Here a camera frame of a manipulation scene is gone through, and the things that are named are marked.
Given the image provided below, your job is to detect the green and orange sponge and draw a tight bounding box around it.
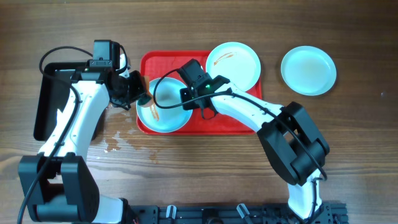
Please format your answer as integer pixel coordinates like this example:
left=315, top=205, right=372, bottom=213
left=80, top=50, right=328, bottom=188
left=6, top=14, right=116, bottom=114
left=138, top=75, right=154, bottom=108

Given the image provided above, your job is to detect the light blue plate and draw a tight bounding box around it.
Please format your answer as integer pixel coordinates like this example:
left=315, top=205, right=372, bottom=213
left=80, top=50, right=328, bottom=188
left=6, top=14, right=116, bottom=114
left=280, top=45, right=337, bottom=96
left=205, top=42, right=261, bottom=91
left=136, top=78, right=193, bottom=133

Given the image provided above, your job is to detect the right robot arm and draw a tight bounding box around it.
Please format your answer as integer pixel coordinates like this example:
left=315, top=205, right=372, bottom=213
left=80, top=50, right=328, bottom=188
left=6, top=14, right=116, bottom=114
left=184, top=75, right=330, bottom=222

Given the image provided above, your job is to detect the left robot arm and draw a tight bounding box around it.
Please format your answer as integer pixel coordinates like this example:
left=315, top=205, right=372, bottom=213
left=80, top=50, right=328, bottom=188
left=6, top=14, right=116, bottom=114
left=18, top=68, right=146, bottom=223

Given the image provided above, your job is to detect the red plastic tray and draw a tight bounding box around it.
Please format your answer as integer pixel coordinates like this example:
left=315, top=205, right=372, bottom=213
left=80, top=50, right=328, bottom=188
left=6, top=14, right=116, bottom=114
left=141, top=50, right=254, bottom=135

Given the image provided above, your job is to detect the black rectangular water tray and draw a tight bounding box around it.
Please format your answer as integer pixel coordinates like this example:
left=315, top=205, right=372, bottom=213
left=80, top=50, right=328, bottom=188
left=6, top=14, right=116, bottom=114
left=33, top=62, right=103, bottom=142

